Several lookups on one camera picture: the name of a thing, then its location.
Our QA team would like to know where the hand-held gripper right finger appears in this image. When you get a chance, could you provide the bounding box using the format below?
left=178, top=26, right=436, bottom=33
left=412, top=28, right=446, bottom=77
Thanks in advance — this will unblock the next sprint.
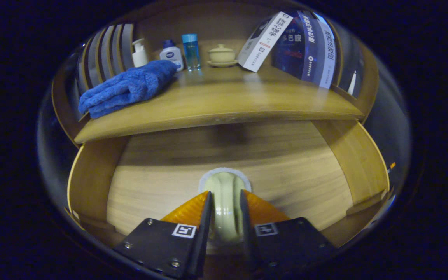
left=240, top=189, right=337, bottom=273

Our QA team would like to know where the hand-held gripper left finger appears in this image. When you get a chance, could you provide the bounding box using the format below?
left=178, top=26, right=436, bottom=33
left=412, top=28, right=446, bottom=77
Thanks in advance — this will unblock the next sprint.
left=113, top=191, right=214, bottom=279

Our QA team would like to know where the pale green pitcher white base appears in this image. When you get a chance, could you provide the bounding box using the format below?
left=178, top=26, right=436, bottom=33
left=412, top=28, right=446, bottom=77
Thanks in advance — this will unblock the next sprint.
left=198, top=167, right=252, bottom=243

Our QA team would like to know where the wooden drawer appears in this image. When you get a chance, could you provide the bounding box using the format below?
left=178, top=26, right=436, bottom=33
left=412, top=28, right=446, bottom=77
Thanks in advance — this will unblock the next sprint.
left=66, top=120, right=391, bottom=257

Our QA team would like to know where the wooden countertop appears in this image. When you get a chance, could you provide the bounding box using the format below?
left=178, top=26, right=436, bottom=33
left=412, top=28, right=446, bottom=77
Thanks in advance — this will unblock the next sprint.
left=74, top=66, right=366, bottom=144

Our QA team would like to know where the blue folded towel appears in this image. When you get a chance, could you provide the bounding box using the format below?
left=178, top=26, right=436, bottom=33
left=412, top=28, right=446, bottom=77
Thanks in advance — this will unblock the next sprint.
left=78, top=59, right=179, bottom=119

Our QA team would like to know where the black backdrop cloth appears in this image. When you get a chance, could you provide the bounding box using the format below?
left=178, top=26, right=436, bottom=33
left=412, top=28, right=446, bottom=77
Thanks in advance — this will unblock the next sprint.
left=37, top=21, right=412, bottom=203

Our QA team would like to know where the pale green lidded teacup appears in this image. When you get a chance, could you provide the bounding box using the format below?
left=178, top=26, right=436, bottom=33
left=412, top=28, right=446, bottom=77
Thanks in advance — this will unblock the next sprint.
left=207, top=44, right=239, bottom=68

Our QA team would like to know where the dark blue book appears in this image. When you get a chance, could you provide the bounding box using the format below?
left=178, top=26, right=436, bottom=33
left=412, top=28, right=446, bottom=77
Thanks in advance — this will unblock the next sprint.
left=271, top=10, right=322, bottom=83

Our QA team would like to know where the clear blue bottle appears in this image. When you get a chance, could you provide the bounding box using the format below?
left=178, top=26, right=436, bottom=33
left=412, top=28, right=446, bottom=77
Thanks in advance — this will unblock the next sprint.
left=181, top=33, right=201, bottom=71

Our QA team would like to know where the white lotion bottle blue cap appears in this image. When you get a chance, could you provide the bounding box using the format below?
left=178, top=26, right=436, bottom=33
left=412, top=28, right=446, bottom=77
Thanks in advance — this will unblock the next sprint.
left=159, top=39, right=184, bottom=72

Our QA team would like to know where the white book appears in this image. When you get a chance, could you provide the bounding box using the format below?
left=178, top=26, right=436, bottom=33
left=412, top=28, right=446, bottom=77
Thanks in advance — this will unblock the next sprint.
left=236, top=11, right=294, bottom=73

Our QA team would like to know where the white pump bottle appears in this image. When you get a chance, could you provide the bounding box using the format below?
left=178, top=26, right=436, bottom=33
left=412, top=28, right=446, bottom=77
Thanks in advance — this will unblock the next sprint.
left=132, top=38, right=149, bottom=68

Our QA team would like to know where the light purple book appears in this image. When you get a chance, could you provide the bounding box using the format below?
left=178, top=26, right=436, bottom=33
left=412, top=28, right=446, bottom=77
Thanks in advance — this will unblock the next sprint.
left=311, top=12, right=337, bottom=90

